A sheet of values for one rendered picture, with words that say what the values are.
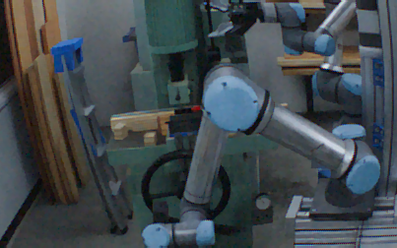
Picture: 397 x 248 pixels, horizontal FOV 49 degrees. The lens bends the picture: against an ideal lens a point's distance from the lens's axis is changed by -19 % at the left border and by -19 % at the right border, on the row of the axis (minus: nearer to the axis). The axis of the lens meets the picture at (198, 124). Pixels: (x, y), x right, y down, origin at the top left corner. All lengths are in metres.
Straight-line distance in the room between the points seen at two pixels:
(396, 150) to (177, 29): 0.89
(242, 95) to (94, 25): 3.33
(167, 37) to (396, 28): 0.84
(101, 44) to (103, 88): 0.40
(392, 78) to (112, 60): 3.24
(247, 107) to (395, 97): 0.60
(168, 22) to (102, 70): 2.74
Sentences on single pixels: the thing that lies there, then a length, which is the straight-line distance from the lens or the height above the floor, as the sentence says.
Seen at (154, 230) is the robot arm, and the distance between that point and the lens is 1.33.
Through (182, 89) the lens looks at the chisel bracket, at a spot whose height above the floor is 1.05.
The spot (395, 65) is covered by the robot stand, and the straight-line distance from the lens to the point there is 1.51.
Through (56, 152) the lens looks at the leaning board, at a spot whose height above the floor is 0.39.
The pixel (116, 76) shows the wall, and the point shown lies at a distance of 4.44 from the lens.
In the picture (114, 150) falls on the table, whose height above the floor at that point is 0.90.
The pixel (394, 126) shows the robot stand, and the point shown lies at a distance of 1.58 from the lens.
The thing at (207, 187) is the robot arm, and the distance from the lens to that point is 1.40.
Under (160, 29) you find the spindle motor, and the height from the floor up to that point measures 1.29.
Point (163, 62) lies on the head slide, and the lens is 1.96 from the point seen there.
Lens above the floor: 1.61
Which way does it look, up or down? 22 degrees down
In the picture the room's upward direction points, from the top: 7 degrees counter-clockwise
